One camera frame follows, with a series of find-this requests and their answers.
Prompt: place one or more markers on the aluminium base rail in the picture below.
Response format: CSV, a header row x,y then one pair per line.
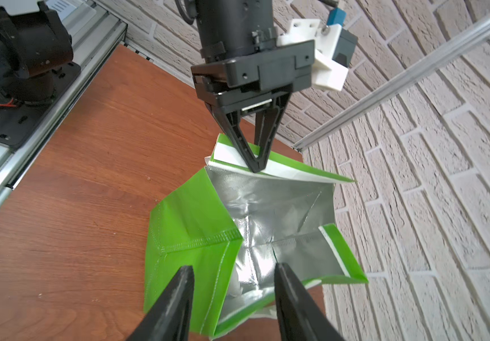
x,y
50,51

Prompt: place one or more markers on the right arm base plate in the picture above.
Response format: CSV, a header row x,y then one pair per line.
x,y
20,120

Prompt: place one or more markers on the green insulated delivery bag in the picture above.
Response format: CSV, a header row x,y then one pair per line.
x,y
232,226

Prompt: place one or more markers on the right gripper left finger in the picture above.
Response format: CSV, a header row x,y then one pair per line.
x,y
169,318

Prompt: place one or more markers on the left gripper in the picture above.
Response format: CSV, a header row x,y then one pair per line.
x,y
229,86

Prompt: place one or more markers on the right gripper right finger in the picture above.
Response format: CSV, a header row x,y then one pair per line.
x,y
299,317

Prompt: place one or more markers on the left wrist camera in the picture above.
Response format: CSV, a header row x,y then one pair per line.
x,y
334,48

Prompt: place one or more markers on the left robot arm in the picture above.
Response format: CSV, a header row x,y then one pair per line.
x,y
231,29

